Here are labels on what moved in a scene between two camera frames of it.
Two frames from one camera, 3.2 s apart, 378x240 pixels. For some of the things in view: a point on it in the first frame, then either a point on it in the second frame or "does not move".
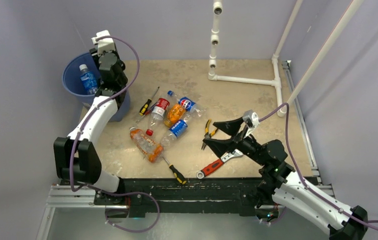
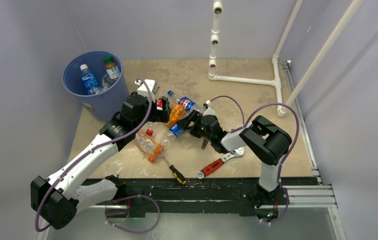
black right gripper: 230,127 -> 185,122
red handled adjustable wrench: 224,157 does not move
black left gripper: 95,55 -> 162,116
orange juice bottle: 175,113 does not move
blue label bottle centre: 175,130 does not move
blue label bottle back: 89,79 does not move
